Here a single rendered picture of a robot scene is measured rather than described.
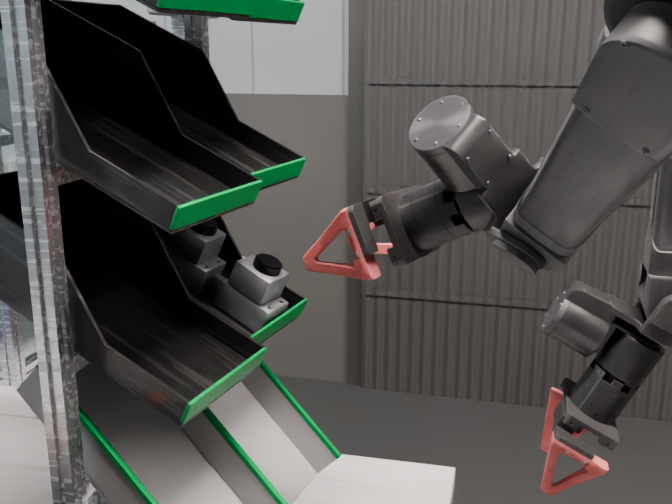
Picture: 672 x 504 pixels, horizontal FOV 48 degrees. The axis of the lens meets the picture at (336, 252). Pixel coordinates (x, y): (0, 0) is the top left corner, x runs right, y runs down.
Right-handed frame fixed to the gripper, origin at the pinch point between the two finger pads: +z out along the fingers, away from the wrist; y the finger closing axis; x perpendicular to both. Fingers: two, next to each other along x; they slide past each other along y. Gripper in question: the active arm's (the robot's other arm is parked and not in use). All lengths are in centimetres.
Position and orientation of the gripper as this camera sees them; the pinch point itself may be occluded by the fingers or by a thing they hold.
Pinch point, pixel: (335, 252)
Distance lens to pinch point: 76.2
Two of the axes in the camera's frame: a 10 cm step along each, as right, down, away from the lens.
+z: -8.1, 3.1, 5.0
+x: 3.6, 9.3, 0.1
